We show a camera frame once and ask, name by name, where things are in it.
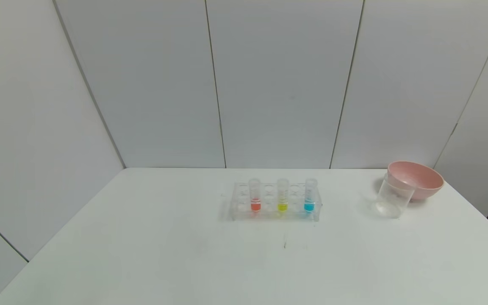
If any test tube with yellow pigment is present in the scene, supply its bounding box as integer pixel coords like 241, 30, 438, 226
277, 178, 289, 212

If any pink plastic bowl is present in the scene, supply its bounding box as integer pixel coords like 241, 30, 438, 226
387, 161, 445, 200

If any test tube with red pigment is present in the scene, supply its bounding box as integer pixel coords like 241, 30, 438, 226
249, 178, 262, 212

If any clear glass beaker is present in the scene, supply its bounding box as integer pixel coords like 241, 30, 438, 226
375, 172, 416, 219

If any clear acrylic test tube rack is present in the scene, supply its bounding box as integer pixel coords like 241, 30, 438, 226
230, 182, 322, 222

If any test tube with blue pigment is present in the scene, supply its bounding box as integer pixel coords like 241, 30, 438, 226
305, 178, 318, 212

